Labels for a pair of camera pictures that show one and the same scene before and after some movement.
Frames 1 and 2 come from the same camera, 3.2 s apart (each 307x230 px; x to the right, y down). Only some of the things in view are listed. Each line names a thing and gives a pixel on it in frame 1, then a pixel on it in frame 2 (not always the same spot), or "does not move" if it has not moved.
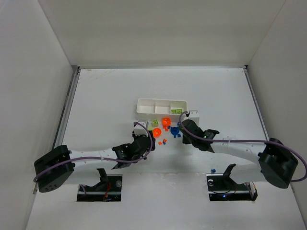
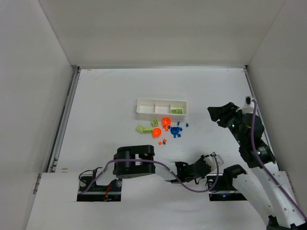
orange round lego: x=157 y=132 does not move
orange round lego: x=166 y=121 does not move
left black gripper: x=146 y=140 to x=201 y=165
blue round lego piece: x=174 y=130 does not move
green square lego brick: x=155 y=123 does not move
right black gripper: x=187 y=127 to x=225 y=116
